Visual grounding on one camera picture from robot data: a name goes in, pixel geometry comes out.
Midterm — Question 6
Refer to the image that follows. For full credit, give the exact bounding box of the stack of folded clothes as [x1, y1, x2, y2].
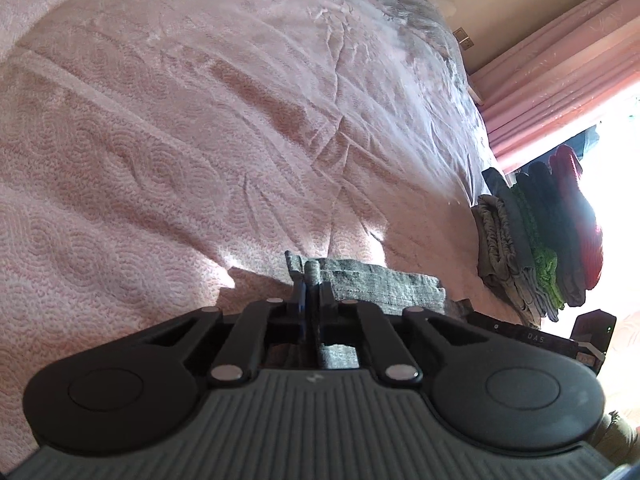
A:
[471, 144, 603, 328]

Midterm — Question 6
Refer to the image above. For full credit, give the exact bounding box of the pink and grey bedspread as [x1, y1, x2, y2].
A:
[1, 0, 515, 470]

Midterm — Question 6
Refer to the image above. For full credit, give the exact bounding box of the grey plaid shirt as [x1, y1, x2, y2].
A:
[284, 250, 447, 371]

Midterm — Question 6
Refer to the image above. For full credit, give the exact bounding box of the pink curtain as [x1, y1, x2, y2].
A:
[470, 0, 639, 172]

